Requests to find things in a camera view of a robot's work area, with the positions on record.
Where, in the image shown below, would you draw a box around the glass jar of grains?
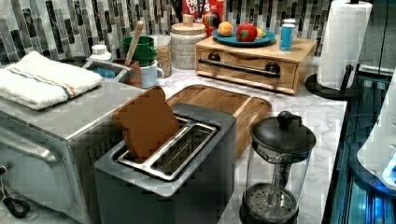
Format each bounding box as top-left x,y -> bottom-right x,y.
150,35 -> 172,77

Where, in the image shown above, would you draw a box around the brown toast slice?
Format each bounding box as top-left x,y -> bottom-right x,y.
112,87 -> 180,163

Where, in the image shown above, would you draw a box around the red cereal box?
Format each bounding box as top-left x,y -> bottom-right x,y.
182,0 -> 225,36

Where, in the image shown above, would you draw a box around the white folded towel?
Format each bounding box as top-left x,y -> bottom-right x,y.
0,51 -> 103,110

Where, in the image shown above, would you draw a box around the teal plate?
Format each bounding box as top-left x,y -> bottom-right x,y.
212,30 -> 276,48

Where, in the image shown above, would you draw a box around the stainless toaster oven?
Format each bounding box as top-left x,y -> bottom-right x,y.
0,80 -> 142,224

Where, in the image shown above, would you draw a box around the black paper towel holder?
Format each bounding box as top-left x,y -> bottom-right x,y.
304,64 -> 362,101

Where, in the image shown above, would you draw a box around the yellow fruit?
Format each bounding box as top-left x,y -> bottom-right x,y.
256,28 -> 266,39

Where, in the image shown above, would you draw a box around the black cable loop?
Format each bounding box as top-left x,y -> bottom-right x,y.
0,166 -> 32,219

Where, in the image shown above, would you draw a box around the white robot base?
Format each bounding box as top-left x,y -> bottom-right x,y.
348,75 -> 396,197

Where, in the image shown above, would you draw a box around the grey toaster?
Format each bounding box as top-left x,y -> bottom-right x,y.
94,103 -> 236,224

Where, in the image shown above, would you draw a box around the orange fruit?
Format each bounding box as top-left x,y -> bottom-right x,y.
218,21 -> 233,37

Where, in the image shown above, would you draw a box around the wooden drawer cabinet box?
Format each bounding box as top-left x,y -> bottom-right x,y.
195,37 -> 317,95

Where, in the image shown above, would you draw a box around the white bottle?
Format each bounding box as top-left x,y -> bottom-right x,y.
91,45 -> 112,61

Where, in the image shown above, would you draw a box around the red apple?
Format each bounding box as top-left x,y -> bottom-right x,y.
235,23 -> 257,42

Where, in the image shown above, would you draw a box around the metal sink tray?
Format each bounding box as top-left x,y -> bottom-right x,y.
82,58 -> 132,82

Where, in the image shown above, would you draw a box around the paper towel roll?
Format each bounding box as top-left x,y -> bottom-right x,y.
317,0 -> 373,91

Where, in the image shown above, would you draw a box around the wooden spoon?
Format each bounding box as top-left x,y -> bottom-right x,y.
124,21 -> 144,66

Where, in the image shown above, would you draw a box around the green cup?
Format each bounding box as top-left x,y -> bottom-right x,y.
132,35 -> 157,67

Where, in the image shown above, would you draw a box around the brown utensil holder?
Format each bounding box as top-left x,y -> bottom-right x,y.
114,59 -> 142,88

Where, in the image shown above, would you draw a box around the white ceramic jar wooden lid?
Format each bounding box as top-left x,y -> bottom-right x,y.
170,14 -> 206,70

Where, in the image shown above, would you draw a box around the glass french press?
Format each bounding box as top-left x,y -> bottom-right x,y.
239,111 -> 316,224

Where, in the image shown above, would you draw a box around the white mug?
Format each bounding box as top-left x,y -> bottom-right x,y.
140,61 -> 164,89

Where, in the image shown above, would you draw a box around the blue can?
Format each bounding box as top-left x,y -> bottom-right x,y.
279,23 -> 295,51

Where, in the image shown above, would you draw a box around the wooden cutting board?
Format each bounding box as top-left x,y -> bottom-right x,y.
167,85 -> 272,159

